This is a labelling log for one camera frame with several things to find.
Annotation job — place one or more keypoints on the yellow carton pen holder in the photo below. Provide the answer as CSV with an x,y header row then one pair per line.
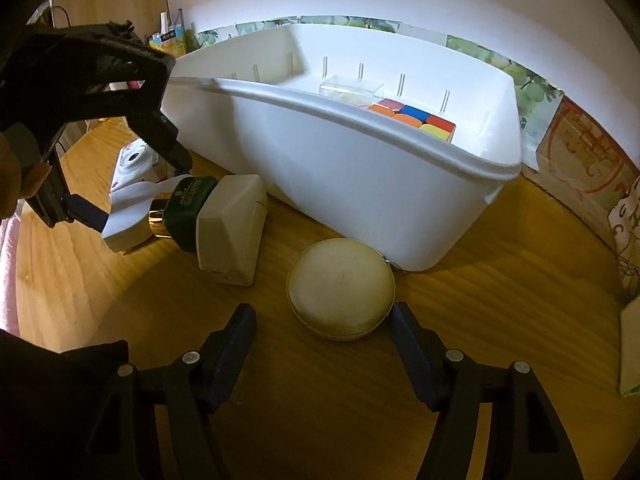
x,y
170,40

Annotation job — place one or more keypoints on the colourful puzzle cube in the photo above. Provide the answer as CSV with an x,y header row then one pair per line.
x,y
415,112

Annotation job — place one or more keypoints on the off-white rectangular box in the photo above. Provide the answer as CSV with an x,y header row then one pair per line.
x,y
232,230

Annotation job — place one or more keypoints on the printed fabric bag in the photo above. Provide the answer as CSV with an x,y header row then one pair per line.
x,y
627,230

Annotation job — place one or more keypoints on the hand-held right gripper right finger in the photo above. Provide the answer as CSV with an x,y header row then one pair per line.
x,y
415,355

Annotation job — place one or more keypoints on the brown printed cardboard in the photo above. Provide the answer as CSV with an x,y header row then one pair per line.
x,y
575,160

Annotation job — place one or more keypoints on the white plastic bin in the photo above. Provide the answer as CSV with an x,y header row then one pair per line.
x,y
325,160

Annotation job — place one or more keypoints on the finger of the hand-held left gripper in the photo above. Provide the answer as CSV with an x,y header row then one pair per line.
x,y
170,142
85,212

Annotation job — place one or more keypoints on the clear box with white pieces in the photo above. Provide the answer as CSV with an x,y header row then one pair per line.
x,y
350,89

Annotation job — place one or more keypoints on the round cream tape measure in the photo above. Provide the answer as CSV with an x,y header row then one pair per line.
x,y
340,285

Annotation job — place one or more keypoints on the white compact camera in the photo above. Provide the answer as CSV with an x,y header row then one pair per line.
x,y
132,162

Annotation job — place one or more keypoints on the pink cloth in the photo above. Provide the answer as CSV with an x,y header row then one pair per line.
x,y
6,270

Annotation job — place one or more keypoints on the person's left hand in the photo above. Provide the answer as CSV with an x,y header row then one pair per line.
x,y
12,175

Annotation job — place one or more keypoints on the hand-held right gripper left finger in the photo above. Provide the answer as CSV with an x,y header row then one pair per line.
x,y
231,355

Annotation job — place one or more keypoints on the white plastic scraper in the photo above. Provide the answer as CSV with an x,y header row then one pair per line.
x,y
127,210

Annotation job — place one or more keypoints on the green bottle with gold cap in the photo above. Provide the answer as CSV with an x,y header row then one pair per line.
x,y
187,205

